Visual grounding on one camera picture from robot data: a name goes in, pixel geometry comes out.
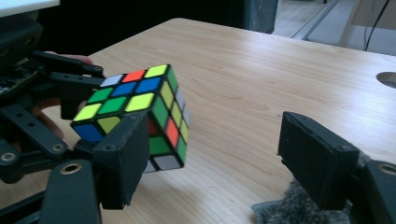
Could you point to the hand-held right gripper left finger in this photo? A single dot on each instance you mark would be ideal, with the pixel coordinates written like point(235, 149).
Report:
point(124, 161)

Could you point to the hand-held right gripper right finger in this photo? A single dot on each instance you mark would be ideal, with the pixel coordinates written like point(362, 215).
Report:
point(317, 161)

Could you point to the grey fluffy cloth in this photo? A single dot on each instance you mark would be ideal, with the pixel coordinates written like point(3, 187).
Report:
point(289, 205)

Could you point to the multicoloured puzzle cube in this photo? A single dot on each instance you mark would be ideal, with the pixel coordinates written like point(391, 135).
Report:
point(140, 85)

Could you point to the light wooden furniture panel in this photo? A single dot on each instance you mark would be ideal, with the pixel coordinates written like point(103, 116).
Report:
point(350, 21)

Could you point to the dark glass cabinet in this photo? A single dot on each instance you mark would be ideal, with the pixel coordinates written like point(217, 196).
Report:
point(260, 15)

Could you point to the white aluminium rail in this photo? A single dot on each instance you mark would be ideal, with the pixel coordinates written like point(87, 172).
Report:
point(314, 20)

